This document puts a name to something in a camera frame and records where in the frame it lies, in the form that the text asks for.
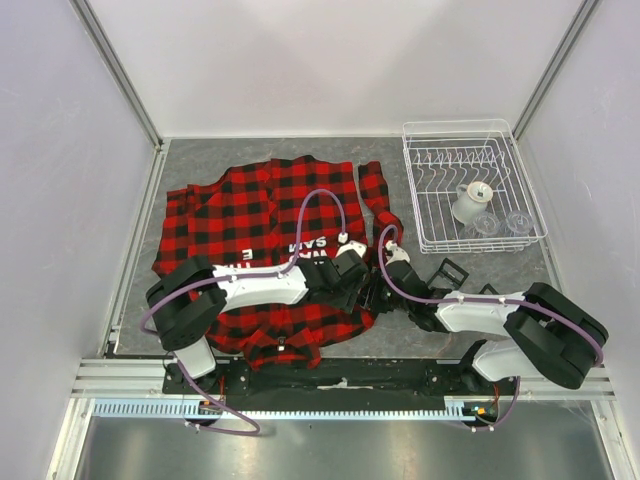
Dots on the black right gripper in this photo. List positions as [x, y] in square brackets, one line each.
[374, 304]

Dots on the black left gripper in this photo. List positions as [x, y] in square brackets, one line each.
[347, 302]

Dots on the red black plaid shirt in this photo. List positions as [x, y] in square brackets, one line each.
[261, 214]

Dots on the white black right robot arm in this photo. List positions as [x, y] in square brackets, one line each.
[537, 331]

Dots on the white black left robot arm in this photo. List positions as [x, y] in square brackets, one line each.
[279, 314]

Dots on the clear glass cup left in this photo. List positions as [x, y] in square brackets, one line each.
[485, 225]

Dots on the clear glass cup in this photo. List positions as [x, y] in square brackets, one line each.
[518, 224]
[485, 225]

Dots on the grey ceramic teapot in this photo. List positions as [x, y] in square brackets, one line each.
[472, 200]

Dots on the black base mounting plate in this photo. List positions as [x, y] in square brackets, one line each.
[234, 377]

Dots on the clear glass cup right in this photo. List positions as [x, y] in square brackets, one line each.
[518, 224]

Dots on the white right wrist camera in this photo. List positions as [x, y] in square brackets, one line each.
[394, 253]

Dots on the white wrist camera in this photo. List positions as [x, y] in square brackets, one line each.
[394, 253]
[348, 245]

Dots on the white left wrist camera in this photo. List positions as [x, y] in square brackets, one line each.
[348, 245]

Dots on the black wire frame stand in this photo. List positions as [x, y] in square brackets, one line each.
[450, 272]

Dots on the light blue cable duct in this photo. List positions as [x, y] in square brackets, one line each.
[203, 410]

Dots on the white wire dish rack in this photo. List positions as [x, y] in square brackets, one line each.
[440, 155]

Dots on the aluminium frame post right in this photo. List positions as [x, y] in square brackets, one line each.
[576, 27]

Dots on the aluminium frame post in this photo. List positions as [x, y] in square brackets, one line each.
[576, 27]
[99, 37]

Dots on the aluminium frame post left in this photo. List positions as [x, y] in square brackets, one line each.
[99, 37]

